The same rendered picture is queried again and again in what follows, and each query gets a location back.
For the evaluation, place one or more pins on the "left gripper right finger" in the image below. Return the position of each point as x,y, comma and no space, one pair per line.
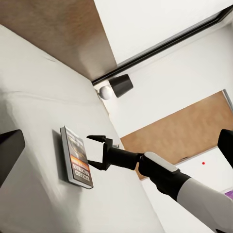
225,144

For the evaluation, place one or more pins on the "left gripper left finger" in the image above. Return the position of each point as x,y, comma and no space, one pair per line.
12,145

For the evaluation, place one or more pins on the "bed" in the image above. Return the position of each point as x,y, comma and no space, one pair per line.
50,51

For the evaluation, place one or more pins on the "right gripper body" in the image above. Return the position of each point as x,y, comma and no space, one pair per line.
111,155

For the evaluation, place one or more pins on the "table lamp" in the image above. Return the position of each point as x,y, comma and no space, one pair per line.
119,85

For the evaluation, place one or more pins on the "fixed window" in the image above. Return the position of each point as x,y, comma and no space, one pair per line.
158,48

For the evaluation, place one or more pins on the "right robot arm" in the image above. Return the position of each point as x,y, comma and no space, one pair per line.
213,208

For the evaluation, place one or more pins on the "hardback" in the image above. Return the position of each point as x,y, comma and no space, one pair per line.
76,161

